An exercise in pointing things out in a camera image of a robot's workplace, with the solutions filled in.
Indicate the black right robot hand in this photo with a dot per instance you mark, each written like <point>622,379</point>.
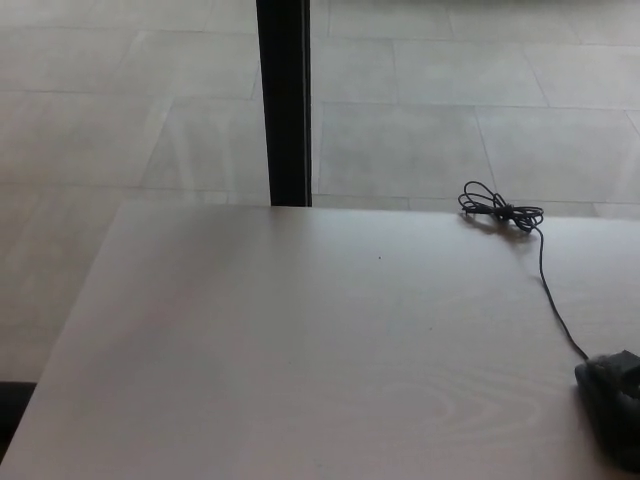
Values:
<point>622,367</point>

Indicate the black computer mouse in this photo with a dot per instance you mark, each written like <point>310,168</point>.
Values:
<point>607,420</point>

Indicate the black vertical window frame post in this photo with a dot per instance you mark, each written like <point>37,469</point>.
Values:
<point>284,100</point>

